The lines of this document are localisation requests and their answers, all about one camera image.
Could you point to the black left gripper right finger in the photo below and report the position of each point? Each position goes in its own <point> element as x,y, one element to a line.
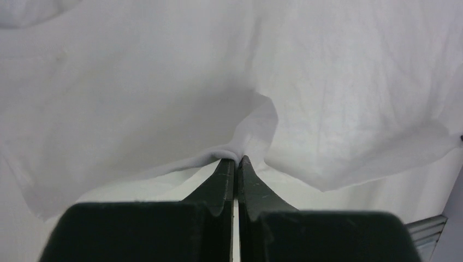
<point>273,230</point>

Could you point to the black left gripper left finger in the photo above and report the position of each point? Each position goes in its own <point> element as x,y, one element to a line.
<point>197,228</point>

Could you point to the white t shirt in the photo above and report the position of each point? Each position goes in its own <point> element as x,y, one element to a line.
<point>333,93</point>

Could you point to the aluminium table frame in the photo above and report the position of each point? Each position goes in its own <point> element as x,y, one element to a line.
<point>426,234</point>

